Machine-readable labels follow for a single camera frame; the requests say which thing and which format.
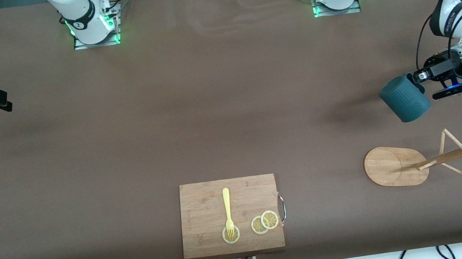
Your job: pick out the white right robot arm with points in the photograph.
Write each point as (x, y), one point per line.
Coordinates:
(78, 14)

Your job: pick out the teal ribbed cup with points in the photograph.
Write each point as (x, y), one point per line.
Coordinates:
(405, 99)

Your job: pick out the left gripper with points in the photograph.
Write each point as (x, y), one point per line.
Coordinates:
(444, 67)

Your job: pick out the lemon slice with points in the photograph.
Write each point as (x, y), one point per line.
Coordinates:
(270, 219)
(226, 240)
(255, 226)

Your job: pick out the bamboo cutting board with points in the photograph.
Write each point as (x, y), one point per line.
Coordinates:
(202, 208)

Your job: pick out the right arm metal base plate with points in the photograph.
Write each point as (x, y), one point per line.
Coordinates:
(99, 44)

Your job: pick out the wooden mug rack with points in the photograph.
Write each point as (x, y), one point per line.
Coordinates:
(387, 167)

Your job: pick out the brown table cover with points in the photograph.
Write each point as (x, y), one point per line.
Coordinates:
(208, 105)

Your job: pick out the yellow plastic fork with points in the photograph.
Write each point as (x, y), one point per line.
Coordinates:
(227, 204)

